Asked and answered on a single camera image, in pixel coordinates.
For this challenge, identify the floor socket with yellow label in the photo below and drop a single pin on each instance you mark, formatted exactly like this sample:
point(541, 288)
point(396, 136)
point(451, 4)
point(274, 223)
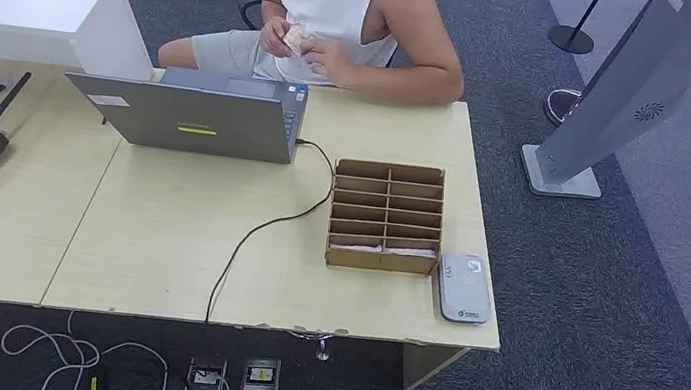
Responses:
point(260, 376)

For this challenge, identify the person's left forearm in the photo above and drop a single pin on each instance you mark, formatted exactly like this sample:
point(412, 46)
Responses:
point(407, 84)

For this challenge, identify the person's right hand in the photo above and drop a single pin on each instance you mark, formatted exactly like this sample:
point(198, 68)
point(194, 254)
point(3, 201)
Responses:
point(273, 37)

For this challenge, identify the white room key card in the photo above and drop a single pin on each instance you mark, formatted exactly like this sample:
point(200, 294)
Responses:
point(355, 247)
point(411, 252)

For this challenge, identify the grey card reader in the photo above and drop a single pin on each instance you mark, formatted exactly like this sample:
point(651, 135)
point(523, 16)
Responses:
point(463, 289)

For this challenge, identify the cardboard card organizer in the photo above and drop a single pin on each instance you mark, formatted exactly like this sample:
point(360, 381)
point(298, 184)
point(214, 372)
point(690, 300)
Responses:
point(380, 261)

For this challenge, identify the black device with yellow label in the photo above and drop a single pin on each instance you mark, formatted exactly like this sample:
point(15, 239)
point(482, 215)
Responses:
point(93, 387)

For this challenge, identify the grey kiosk stand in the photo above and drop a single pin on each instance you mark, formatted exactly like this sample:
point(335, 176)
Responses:
point(620, 89)

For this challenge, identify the ID card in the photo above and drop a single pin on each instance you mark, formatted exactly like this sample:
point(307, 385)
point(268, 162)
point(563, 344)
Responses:
point(296, 40)

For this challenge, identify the person's right forearm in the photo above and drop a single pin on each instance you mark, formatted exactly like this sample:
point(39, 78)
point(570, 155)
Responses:
point(273, 10)

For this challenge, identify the grey laptop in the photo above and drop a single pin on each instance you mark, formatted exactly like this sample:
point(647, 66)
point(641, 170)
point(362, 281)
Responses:
point(195, 120)

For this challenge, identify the person's left hand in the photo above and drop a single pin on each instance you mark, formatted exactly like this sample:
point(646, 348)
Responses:
point(330, 61)

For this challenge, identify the black stanchion post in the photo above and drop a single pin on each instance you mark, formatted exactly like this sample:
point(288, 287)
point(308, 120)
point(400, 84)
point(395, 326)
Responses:
point(570, 39)

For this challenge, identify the beige desk leg panel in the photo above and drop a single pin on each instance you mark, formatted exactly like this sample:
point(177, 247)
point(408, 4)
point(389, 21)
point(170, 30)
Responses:
point(423, 367)

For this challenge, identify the white cabinet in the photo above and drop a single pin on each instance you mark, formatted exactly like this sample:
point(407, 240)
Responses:
point(23, 4)

